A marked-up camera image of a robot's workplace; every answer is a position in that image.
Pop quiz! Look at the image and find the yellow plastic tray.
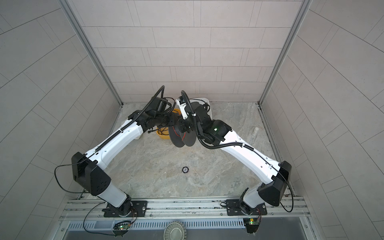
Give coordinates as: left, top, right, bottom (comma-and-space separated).
156, 109, 181, 140

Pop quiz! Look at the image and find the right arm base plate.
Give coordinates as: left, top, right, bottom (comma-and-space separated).
220, 199, 268, 216

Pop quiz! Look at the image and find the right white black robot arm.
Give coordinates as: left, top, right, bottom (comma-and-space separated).
177, 91, 292, 215

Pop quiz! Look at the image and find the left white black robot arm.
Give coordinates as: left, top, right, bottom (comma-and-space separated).
70, 86, 175, 217

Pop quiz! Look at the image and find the circuit board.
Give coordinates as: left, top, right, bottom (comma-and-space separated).
113, 221, 132, 231
243, 218, 260, 231

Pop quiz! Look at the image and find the white plastic tray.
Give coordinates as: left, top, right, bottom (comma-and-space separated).
191, 98, 213, 119

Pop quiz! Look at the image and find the right circuit board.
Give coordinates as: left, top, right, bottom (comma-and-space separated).
243, 218, 260, 231

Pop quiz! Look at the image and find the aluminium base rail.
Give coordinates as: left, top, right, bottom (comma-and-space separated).
59, 197, 311, 221

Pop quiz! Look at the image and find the round grey vent disc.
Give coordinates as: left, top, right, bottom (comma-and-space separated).
164, 221, 187, 240

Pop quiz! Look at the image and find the centre poker chip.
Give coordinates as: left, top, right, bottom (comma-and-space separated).
182, 167, 189, 174

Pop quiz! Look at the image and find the left circuit board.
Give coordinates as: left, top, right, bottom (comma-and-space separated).
113, 221, 132, 231

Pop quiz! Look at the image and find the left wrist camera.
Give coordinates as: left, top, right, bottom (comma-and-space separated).
145, 97, 176, 117

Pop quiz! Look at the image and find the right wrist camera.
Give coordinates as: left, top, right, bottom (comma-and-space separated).
177, 96, 191, 120

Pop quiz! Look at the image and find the grey cable spool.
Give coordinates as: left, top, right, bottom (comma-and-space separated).
167, 101, 202, 148

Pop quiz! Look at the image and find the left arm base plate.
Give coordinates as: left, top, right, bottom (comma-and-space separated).
102, 201, 148, 218

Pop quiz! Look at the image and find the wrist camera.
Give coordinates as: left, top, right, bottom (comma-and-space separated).
145, 97, 176, 117
177, 96, 191, 120

